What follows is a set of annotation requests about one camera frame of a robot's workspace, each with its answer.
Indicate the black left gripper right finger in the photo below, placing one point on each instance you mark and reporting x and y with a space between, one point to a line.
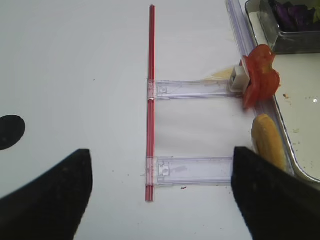
273 204

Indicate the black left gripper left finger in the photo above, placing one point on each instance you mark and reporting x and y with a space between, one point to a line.
52 206

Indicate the tomato slices stack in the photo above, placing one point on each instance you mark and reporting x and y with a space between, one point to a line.
264 80

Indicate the white tomato pusher block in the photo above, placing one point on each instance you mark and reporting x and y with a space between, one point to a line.
239 79

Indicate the green lettuce in box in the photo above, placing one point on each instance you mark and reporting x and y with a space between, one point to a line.
316 15

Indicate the upright bun slice left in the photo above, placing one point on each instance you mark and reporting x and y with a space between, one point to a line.
267 141

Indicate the white metal tray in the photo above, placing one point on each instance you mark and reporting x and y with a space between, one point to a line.
297 101

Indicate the lower left clear slider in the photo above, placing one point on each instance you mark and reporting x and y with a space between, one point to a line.
185 171

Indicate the clear slider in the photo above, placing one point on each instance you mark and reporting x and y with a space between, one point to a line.
190 89
185 171

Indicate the upper left clear slider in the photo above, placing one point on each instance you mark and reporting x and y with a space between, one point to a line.
190 89

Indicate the clear plastic salad box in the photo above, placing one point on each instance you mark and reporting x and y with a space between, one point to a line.
287 43

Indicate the purple cabbage shreds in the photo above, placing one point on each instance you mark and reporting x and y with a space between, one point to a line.
293 18

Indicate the left red rail strip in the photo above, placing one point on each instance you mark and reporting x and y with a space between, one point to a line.
150 134

